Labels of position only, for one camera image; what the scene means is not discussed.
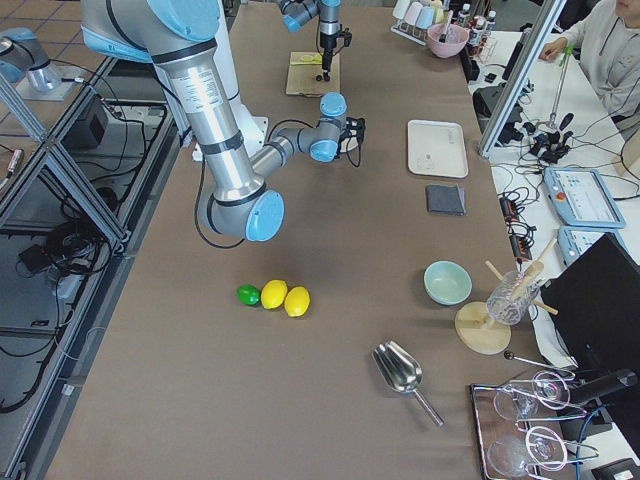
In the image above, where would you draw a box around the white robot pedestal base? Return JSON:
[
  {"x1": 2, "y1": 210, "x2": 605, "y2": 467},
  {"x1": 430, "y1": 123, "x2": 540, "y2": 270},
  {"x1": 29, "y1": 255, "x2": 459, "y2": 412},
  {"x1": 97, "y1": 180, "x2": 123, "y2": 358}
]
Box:
[{"x1": 213, "y1": 1, "x2": 268, "y2": 156}]

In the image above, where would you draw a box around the wooden cup stand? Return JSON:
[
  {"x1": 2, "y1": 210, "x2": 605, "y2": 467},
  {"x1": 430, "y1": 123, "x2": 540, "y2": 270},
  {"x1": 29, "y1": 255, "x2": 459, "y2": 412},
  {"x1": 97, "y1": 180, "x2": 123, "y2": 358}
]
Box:
[{"x1": 455, "y1": 238, "x2": 558, "y2": 355}]

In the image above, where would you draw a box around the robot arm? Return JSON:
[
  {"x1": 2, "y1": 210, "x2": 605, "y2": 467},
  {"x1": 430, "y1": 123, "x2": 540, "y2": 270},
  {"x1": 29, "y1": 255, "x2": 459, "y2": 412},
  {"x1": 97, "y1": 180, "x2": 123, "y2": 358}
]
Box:
[
  {"x1": 277, "y1": 0, "x2": 352, "y2": 82},
  {"x1": 81, "y1": 1, "x2": 355, "y2": 242}
]

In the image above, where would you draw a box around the pink bowl with ice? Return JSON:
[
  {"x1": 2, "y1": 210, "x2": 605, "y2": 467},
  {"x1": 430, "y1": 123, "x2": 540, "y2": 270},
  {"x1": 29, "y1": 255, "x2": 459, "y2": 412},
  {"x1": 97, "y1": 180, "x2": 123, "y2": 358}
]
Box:
[{"x1": 427, "y1": 24, "x2": 469, "y2": 59}]

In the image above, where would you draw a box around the cream rabbit tray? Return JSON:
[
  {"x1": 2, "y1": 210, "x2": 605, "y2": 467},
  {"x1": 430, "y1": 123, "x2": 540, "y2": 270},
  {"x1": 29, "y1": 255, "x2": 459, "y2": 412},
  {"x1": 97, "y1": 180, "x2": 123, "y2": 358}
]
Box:
[{"x1": 407, "y1": 119, "x2": 468, "y2": 179}]

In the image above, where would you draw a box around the cream round plate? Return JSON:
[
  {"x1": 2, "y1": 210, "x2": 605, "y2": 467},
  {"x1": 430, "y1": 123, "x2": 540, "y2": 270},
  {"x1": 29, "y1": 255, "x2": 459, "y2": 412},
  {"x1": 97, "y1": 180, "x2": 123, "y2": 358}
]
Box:
[{"x1": 339, "y1": 130, "x2": 358, "y2": 153}]

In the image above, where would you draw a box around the mint green bowl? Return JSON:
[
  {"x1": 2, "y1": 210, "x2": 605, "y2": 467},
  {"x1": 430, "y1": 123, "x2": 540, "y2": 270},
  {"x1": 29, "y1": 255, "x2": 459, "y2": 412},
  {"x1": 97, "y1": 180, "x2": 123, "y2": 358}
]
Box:
[{"x1": 423, "y1": 261, "x2": 472, "y2": 306}]

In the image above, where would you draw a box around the clear textured glass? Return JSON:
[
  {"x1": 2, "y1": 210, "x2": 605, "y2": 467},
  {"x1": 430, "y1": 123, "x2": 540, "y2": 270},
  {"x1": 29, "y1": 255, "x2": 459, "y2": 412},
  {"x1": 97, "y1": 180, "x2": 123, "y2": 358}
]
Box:
[{"x1": 486, "y1": 271, "x2": 539, "y2": 326}]

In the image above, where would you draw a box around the grey folded cloth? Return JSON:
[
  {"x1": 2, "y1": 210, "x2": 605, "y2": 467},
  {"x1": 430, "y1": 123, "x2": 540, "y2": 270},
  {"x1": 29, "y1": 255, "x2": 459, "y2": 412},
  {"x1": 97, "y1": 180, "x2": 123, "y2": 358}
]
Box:
[{"x1": 425, "y1": 184, "x2": 466, "y2": 216}]

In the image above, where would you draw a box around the metal ice scoop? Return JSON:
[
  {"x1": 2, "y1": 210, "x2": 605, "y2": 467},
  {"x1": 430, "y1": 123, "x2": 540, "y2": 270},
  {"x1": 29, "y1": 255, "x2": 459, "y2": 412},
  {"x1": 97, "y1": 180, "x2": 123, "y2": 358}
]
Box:
[{"x1": 372, "y1": 340, "x2": 444, "y2": 428}]

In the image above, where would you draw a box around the green lime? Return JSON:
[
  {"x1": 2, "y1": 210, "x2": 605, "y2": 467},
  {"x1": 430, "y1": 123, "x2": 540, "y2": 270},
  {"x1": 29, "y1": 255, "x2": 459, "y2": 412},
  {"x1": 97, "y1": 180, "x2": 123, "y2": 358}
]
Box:
[{"x1": 236, "y1": 284, "x2": 261, "y2": 306}]

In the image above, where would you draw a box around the metal muddler black tip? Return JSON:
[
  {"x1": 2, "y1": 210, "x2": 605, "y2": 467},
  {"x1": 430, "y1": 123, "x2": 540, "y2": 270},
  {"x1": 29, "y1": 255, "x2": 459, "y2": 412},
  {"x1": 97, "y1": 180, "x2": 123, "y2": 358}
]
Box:
[{"x1": 438, "y1": 10, "x2": 453, "y2": 43}]

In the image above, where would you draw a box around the white wire cup rack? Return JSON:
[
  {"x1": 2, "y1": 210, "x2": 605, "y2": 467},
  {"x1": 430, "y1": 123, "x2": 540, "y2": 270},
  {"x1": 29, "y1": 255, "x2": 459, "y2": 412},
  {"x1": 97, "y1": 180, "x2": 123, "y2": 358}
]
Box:
[{"x1": 390, "y1": 0, "x2": 449, "y2": 46}]

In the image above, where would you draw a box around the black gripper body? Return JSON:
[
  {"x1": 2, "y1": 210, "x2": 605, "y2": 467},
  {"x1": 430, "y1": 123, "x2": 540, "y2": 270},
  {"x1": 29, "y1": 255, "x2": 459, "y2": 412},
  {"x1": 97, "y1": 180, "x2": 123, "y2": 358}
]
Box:
[
  {"x1": 340, "y1": 117, "x2": 366, "y2": 148},
  {"x1": 319, "y1": 28, "x2": 352, "y2": 63}
]

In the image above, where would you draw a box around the seated person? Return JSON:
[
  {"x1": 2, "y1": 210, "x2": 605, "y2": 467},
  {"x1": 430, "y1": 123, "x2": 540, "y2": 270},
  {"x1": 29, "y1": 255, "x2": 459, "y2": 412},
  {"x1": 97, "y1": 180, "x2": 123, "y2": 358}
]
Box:
[{"x1": 539, "y1": 0, "x2": 639, "y2": 122}]

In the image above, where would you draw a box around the wooden cutting board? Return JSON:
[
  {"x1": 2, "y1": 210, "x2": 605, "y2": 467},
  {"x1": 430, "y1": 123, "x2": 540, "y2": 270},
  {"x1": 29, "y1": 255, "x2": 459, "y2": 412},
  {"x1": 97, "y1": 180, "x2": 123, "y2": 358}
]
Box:
[{"x1": 285, "y1": 51, "x2": 341, "y2": 97}]

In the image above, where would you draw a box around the wire glass rack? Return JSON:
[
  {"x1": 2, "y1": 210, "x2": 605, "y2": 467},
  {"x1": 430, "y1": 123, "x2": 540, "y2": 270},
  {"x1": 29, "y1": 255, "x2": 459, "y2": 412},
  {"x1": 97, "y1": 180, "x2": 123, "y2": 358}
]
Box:
[{"x1": 469, "y1": 370, "x2": 599, "y2": 479}]

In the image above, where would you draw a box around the blue teach pendant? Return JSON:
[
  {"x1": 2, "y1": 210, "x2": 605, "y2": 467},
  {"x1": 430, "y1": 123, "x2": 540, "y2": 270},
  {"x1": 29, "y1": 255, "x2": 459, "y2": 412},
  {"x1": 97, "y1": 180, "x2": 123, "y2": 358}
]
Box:
[
  {"x1": 557, "y1": 226, "x2": 609, "y2": 266},
  {"x1": 543, "y1": 167, "x2": 626, "y2": 229}
]

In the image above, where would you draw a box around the black monitor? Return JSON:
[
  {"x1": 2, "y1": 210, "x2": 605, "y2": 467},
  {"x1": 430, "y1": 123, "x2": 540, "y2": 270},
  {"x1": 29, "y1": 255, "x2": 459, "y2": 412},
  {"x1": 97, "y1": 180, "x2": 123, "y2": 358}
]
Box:
[{"x1": 541, "y1": 233, "x2": 639, "y2": 372}]

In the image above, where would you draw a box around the yellow lemon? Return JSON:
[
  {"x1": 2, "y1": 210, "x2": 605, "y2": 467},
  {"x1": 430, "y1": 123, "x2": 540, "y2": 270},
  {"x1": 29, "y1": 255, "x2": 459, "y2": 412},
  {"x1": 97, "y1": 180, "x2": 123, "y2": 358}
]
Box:
[
  {"x1": 260, "y1": 279, "x2": 288, "y2": 310},
  {"x1": 284, "y1": 286, "x2": 311, "y2": 318}
]

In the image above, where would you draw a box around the aluminium frame post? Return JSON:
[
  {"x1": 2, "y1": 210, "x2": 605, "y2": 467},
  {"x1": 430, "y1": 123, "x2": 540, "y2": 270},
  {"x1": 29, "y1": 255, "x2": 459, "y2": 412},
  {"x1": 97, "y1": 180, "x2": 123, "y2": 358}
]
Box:
[{"x1": 478, "y1": 0, "x2": 566, "y2": 159}]

